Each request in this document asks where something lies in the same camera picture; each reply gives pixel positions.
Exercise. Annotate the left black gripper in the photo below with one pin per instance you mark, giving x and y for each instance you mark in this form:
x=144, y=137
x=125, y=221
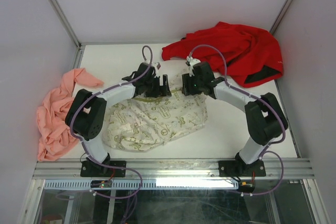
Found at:
x=163, y=91

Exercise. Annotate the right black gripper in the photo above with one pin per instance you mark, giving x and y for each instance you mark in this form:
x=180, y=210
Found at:
x=186, y=88

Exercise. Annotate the cream green patterned jacket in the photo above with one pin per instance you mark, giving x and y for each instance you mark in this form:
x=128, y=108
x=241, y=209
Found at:
x=141, y=124

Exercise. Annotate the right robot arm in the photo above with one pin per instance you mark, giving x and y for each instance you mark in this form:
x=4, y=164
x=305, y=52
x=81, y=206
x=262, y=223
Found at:
x=264, y=116

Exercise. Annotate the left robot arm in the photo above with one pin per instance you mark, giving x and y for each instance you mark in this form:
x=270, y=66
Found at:
x=86, y=116

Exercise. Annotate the red garment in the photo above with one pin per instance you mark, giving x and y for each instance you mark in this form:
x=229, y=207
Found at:
x=251, y=56

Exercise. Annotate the pink garment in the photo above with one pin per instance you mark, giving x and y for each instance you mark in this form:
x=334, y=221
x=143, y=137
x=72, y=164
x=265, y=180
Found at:
x=56, y=140

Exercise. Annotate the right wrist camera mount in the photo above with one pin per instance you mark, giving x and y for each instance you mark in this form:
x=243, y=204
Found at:
x=191, y=62

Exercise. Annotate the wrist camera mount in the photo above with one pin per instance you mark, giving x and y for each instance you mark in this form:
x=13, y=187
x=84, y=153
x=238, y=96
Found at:
x=156, y=66
x=191, y=62

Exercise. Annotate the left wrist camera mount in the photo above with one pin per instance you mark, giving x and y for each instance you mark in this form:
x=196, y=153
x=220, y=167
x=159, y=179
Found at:
x=156, y=66

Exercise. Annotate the white slotted cable duct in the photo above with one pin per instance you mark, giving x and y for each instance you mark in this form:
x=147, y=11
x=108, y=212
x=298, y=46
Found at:
x=146, y=184

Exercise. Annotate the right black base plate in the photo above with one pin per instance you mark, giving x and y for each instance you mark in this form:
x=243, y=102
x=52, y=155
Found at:
x=233, y=168

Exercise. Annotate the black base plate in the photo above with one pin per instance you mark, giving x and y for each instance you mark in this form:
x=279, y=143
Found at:
x=91, y=169
x=233, y=168

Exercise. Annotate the right aluminium corner post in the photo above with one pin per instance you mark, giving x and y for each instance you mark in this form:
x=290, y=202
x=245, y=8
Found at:
x=281, y=15

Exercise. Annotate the aluminium corner post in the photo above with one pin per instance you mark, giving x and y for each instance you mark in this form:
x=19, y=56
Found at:
x=64, y=21
x=281, y=15

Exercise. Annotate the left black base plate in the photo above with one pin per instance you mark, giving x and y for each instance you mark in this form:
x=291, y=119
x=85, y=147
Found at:
x=91, y=169

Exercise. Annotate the aluminium front rail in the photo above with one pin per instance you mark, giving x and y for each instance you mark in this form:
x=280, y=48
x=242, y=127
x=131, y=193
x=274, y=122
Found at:
x=288, y=168

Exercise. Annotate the left aluminium corner post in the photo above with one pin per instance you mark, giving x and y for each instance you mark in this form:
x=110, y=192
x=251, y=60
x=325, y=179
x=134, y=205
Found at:
x=64, y=21

